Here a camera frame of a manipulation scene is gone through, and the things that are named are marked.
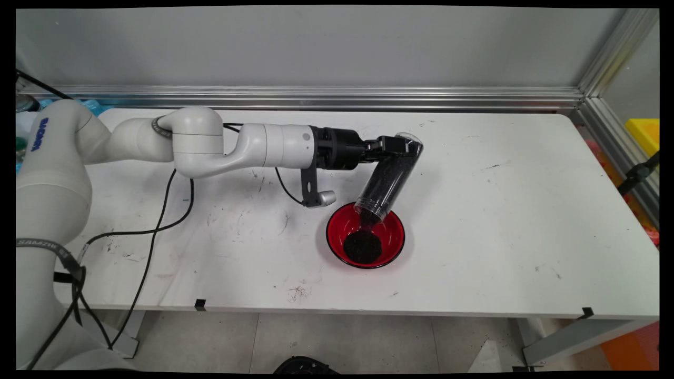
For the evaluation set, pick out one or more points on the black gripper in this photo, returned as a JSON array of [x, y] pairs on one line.
[[339, 148]]

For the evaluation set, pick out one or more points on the clear jar with black granules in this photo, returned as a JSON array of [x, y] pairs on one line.
[[389, 179]]

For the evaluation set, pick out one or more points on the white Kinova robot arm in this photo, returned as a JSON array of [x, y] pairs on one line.
[[253, 147]]

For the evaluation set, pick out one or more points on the red bowl with black rim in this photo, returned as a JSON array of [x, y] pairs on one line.
[[392, 239]]

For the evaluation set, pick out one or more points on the pile of black granules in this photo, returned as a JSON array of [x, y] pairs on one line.
[[362, 247]]

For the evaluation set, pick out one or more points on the black round floor object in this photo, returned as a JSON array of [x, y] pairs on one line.
[[305, 366]]

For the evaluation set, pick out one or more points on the black tape marker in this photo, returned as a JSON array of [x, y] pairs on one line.
[[587, 313], [200, 305]]

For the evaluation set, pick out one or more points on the yellow plastic box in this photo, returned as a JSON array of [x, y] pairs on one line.
[[643, 134]]

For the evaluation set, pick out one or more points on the white table leg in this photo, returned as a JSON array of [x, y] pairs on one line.
[[113, 337], [574, 339]]

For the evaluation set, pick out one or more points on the blue plastic bag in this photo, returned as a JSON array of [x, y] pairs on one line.
[[97, 105]]

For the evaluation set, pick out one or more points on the orange plastic crate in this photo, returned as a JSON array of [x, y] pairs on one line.
[[634, 350]]

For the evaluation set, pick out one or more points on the clear round container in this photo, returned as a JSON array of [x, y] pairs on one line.
[[26, 102]]

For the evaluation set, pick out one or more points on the long horizontal aluminium frame rail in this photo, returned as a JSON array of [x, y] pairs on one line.
[[421, 99]]

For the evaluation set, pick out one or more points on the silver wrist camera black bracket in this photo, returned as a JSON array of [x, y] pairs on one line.
[[311, 192]]

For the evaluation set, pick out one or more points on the short aluminium side rail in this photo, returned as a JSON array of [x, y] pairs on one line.
[[618, 145]]

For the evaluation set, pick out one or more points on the upright aluminium frame post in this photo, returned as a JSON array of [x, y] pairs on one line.
[[616, 50]]

